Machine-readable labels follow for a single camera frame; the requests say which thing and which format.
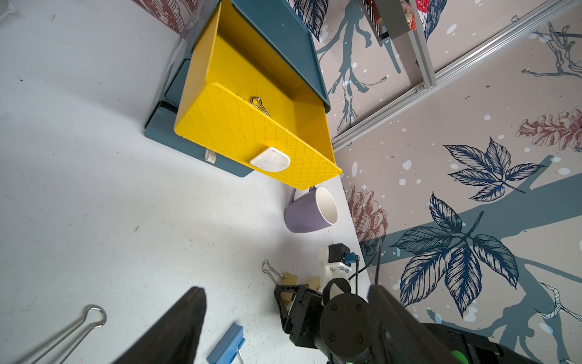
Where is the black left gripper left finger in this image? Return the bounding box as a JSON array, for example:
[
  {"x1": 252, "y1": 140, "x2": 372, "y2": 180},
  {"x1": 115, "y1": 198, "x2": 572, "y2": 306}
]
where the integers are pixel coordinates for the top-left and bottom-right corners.
[{"x1": 115, "y1": 287, "x2": 207, "y2": 364}]

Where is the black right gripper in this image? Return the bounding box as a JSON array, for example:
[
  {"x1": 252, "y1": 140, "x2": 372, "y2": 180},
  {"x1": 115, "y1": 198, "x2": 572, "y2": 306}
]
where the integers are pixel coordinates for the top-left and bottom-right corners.
[{"x1": 274, "y1": 285, "x2": 330, "y2": 348}]

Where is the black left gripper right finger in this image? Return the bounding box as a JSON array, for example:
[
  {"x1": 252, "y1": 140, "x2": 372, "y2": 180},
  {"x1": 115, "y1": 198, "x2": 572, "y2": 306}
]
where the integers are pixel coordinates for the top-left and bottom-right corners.
[{"x1": 368, "y1": 285, "x2": 461, "y2": 363}]

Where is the yellow binder clip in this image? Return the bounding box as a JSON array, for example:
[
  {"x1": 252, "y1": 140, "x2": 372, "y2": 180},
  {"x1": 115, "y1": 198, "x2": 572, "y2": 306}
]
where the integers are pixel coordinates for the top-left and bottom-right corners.
[
  {"x1": 262, "y1": 259, "x2": 298, "y2": 306},
  {"x1": 306, "y1": 276, "x2": 321, "y2": 291},
  {"x1": 250, "y1": 96, "x2": 271, "y2": 118}
]

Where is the blue binder clip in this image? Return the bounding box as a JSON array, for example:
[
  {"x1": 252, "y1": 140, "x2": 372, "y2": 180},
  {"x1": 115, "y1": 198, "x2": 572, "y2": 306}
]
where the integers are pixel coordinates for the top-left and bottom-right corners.
[
  {"x1": 207, "y1": 323, "x2": 246, "y2": 364},
  {"x1": 12, "y1": 304, "x2": 108, "y2": 363}
]

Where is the yellow drawer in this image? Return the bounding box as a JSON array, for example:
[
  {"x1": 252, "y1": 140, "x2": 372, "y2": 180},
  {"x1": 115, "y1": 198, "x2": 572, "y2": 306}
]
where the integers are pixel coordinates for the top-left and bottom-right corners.
[{"x1": 173, "y1": 0, "x2": 343, "y2": 191}]

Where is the teal drawer cabinet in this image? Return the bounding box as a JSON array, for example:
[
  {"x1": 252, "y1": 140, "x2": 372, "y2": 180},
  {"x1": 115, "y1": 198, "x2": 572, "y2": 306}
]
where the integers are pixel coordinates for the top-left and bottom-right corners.
[{"x1": 144, "y1": 0, "x2": 332, "y2": 178}]

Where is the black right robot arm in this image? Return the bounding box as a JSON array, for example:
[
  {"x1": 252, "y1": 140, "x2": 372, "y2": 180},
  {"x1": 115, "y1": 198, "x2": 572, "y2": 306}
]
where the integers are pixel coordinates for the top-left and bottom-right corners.
[{"x1": 274, "y1": 279, "x2": 531, "y2": 363}]

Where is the purple ceramic mug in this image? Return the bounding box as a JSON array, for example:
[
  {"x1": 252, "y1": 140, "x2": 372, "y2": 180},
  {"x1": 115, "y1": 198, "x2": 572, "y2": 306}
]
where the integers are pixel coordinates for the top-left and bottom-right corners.
[{"x1": 284, "y1": 187, "x2": 338, "y2": 234}]

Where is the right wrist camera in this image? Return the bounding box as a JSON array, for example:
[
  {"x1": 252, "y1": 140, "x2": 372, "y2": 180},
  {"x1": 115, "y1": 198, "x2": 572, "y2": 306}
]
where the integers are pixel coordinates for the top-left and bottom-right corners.
[{"x1": 318, "y1": 243, "x2": 359, "y2": 289}]

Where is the aluminium frame corner post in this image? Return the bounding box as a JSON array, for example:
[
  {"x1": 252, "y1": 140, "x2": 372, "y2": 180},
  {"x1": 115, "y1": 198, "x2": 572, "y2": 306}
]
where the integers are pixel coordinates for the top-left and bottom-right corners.
[{"x1": 399, "y1": 1, "x2": 437, "y2": 89}]

